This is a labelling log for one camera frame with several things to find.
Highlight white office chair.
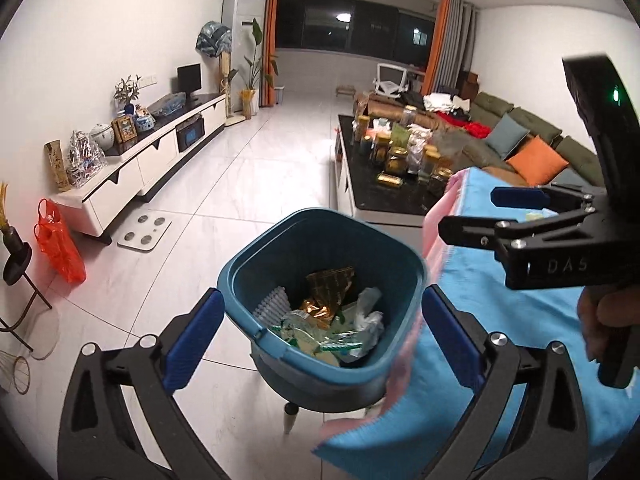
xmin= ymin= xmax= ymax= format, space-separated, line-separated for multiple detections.
xmin=375 ymin=62 xmax=407 ymax=98

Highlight blue plastic bin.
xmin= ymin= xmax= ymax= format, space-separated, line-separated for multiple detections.
xmin=216 ymin=208 xmax=432 ymax=435

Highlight green white snack wrapper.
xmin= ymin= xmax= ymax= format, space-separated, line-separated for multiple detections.
xmin=272 ymin=310 xmax=366 ymax=362

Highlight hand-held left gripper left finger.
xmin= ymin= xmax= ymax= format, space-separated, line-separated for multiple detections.
xmin=57 ymin=287 xmax=227 ymax=480

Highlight red plastic bag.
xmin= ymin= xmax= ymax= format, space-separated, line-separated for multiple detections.
xmin=34 ymin=198 xmax=87 ymax=284

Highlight red cloth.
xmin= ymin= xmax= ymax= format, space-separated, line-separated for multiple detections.
xmin=435 ymin=110 xmax=493 ymax=139

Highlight brown wooden cabinet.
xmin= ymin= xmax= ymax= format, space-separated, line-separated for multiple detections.
xmin=457 ymin=70 xmax=481 ymax=98

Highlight vase with dried branches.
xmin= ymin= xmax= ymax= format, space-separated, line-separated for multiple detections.
xmin=114 ymin=75 xmax=142 ymax=116

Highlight blue printed blanket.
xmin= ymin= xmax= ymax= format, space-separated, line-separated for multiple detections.
xmin=312 ymin=167 xmax=640 ymax=480

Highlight tall beige stand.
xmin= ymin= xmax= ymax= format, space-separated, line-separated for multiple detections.
xmin=220 ymin=55 xmax=236 ymax=121

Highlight gold snack wrapper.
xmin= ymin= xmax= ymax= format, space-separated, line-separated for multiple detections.
xmin=299 ymin=267 xmax=357 ymax=323

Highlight fan with blue cover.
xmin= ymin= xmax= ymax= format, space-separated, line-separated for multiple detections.
xmin=195 ymin=21 xmax=233 ymax=61

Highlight black top coffee table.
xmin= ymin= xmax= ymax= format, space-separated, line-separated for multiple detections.
xmin=331 ymin=114 xmax=468 ymax=226

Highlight white foam net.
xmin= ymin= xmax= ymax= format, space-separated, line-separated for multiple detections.
xmin=252 ymin=286 xmax=293 ymax=326

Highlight wooden picture frame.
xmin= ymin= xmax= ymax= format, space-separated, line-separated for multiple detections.
xmin=111 ymin=115 xmax=138 ymax=145

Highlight white bathroom scale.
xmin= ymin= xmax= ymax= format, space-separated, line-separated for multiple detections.
xmin=117 ymin=212 xmax=173 ymax=252

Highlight green and brown sofa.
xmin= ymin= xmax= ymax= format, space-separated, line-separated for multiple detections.
xmin=352 ymin=90 xmax=611 ymax=191

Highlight orange cushion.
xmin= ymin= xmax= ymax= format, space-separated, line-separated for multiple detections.
xmin=506 ymin=136 xmax=571 ymax=186

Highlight white standing air conditioner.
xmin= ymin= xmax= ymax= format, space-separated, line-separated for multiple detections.
xmin=221 ymin=0 xmax=268 ymax=116

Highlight white TV cabinet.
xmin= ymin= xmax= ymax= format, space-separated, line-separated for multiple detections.
xmin=50 ymin=92 xmax=228 ymax=246

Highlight group of glass jars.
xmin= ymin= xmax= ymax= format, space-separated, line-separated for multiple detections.
xmin=352 ymin=105 xmax=456 ymax=196

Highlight grey blue cushion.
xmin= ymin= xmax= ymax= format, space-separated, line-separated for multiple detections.
xmin=484 ymin=112 xmax=531 ymax=158

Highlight white tissue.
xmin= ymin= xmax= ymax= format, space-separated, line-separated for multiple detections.
xmin=350 ymin=287 xmax=386 ymax=357

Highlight tall plant in yellow pot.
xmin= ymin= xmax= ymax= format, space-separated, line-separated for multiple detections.
xmin=240 ymin=17 xmax=278 ymax=121

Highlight silver wrapped gift basket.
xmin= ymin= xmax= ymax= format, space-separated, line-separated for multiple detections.
xmin=67 ymin=131 xmax=106 ymax=188

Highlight white ceramic jar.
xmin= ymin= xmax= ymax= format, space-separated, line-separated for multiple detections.
xmin=89 ymin=123 xmax=117 ymax=153

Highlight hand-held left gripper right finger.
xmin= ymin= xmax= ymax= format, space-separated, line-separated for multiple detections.
xmin=421 ymin=284 xmax=591 ymax=480

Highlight orange grey curtain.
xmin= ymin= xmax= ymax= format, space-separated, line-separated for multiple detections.
xmin=425 ymin=0 xmax=481 ymax=96
xmin=250 ymin=0 xmax=282 ymax=107

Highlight dark window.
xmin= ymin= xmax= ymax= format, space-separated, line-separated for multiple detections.
xmin=276 ymin=0 xmax=441 ymax=56

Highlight person's right hand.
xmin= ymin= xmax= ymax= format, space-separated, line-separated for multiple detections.
xmin=576 ymin=287 xmax=626 ymax=365

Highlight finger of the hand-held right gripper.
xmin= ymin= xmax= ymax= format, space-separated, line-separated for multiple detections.
xmin=438 ymin=207 xmax=602 ymax=262
xmin=491 ymin=184 xmax=607 ymax=215

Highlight black monitor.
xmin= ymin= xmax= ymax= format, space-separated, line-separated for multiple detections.
xmin=176 ymin=63 xmax=203 ymax=102

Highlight gold gift box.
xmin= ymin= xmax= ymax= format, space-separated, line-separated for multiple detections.
xmin=44 ymin=140 xmax=71 ymax=193

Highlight pile of white clothes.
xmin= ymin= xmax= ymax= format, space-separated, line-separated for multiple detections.
xmin=424 ymin=92 xmax=471 ymax=113

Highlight gold wire ornament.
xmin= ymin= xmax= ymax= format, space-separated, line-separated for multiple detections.
xmin=0 ymin=352 xmax=32 ymax=395

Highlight black metal plant stand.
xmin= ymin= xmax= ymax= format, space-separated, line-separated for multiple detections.
xmin=0 ymin=240 xmax=53 ymax=357

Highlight black vase with yellow wheat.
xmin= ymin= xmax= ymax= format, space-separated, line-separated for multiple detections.
xmin=0 ymin=182 xmax=33 ymax=286

